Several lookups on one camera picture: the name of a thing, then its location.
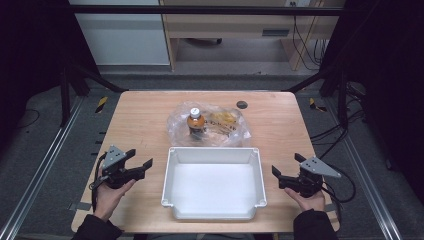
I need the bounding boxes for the white cabinet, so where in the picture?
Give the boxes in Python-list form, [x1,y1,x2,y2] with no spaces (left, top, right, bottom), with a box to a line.
[68,0,171,67]

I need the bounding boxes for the dark curtain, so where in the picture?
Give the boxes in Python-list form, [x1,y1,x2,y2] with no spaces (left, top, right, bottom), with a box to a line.
[319,0,424,204]
[0,0,101,151]

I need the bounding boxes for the black stand leg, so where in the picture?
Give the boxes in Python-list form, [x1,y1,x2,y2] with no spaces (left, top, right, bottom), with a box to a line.
[59,62,127,128]
[282,65,350,130]

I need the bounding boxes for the orange drink bottle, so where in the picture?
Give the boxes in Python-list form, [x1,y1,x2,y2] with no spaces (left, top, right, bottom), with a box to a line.
[186,106,207,141]

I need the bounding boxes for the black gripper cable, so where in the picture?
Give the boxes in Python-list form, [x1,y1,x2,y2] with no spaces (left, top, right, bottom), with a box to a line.
[320,163,357,225]
[88,152,109,213]

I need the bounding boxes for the black cables under desk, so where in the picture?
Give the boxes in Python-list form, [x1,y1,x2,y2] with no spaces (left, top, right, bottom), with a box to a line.
[291,15,330,72]

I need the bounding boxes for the person's right hand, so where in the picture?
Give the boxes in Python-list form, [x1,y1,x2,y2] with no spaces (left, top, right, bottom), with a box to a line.
[283,186,326,213]

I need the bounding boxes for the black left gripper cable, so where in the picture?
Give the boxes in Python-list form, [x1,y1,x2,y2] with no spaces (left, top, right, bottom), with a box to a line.
[88,152,109,213]

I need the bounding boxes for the white plastic bin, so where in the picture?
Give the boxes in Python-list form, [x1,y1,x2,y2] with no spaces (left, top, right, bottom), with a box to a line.
[160,146,268,222]

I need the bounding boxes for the yellow snack packet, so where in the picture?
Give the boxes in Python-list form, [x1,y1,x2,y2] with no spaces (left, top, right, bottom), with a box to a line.
[206,111,240,136]

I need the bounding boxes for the black floor cables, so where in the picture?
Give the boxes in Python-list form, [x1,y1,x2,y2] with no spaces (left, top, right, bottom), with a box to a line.
[309,109,367,160]

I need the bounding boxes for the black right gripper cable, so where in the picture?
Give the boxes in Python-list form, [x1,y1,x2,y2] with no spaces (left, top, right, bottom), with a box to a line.
[320,163,357,225]

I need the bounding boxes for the yellow black floor tape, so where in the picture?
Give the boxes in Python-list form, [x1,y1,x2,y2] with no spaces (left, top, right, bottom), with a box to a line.
[308,97,328,113]
[94,96,110,115]

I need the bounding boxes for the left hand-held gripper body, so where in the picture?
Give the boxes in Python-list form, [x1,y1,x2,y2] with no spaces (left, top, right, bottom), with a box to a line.
[99,144,148,190]

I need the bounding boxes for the black horizontal frame bar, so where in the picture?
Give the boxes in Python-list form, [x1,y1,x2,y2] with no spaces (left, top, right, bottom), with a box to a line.
[68,4,345,17]

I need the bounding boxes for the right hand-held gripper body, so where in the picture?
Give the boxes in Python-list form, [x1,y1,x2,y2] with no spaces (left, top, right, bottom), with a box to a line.
[279,156,342,198]

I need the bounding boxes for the clear plastic bag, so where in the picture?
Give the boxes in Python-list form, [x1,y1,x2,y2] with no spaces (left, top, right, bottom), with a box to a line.
[166,100,252,148]

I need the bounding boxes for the person's left hand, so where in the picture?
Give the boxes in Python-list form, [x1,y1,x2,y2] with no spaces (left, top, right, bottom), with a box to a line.
[93,176,137,223]

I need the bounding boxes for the aluminium floor rail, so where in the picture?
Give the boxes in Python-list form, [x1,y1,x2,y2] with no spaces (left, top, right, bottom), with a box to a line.
[324,99,404,240]
[0,95,85,240]

